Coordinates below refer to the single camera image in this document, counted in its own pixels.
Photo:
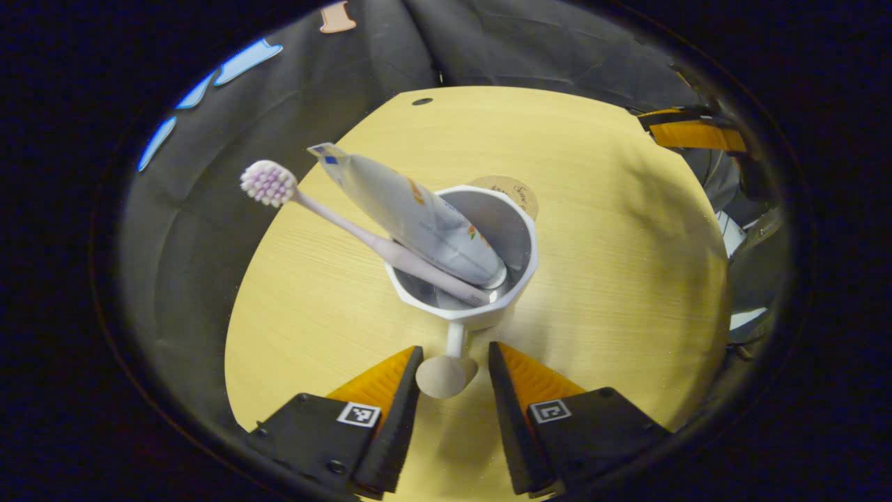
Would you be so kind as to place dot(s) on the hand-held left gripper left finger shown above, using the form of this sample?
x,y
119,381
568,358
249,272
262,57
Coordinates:
x,y
401,432

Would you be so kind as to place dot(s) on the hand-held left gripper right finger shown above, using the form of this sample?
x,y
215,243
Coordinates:
x,y
509,425

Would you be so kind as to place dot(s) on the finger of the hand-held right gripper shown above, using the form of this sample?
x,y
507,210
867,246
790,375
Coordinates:
x,y
669,118
697,134

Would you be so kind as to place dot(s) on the round cork coaster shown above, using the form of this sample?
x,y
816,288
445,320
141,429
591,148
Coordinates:
x,y
512,192

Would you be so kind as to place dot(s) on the white toothpaste tube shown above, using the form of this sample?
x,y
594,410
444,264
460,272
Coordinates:
x,y
418,216

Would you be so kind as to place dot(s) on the pale pink toothbrush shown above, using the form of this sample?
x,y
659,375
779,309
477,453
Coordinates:
x,y
334,219

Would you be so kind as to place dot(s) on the wooden desktop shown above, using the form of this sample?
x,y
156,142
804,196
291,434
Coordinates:
x,y
613,279

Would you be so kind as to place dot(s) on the black backdrop cloth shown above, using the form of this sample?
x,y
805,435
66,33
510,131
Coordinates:
x,y
209,244

